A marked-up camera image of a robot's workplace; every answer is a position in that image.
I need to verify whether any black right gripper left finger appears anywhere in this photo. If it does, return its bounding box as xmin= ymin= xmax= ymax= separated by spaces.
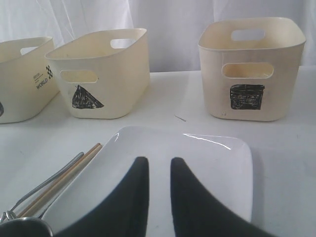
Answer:
xmin=57 ymin=157 xmax=150 ymax=237

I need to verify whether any white backdrop curtain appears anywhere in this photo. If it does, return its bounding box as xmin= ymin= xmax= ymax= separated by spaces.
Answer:
xmin=0 ymin=0 xmax=316 ymax=72

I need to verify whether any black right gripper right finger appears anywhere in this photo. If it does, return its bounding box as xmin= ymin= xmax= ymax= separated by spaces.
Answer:
xmin=170 ymin=158 xmax=271 ymax=237

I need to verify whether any cream bin with square mark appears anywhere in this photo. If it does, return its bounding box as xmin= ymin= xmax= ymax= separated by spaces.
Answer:
xmin=198 ymin=17 xmax=306 ymax=121

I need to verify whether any steel spoon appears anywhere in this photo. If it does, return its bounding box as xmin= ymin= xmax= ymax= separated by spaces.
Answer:
xmin=9 ymin=152 xmax=85 ymax=220

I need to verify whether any cream bin with triangle mark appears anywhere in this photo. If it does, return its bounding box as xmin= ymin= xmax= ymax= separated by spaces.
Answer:
xmin=45 ymin=28 xmax=150 ymax=119

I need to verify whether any steel table knife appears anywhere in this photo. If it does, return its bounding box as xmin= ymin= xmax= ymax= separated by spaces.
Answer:
xmin=39 ymin=209 xmax=49 ymax=226

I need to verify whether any white square plate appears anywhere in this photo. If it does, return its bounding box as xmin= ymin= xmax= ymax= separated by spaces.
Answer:
xmin=45 ymin=126 xmax=253 ymax=237

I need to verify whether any cream bin with circle mark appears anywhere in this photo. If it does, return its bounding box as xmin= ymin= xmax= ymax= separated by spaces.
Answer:
xmin=0 ymin=37 xmax=59 ymax=123

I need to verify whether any steel cup with wire handle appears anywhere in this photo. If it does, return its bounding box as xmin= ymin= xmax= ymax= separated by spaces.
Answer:
xmin=0 ymin=212 xmax=53 ymax=237

